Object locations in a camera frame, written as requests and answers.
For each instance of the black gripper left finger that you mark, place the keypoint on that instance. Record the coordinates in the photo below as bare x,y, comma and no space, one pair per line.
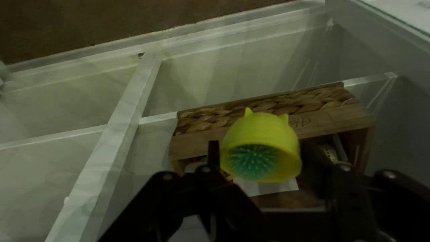
214,159

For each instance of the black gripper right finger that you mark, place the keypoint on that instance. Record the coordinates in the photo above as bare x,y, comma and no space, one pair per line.
323,158

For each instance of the yellow cup with ears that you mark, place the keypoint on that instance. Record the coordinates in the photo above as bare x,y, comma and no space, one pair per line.
257,128

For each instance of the green spiky ball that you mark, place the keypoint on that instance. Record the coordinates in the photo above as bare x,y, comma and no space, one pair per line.
253,162

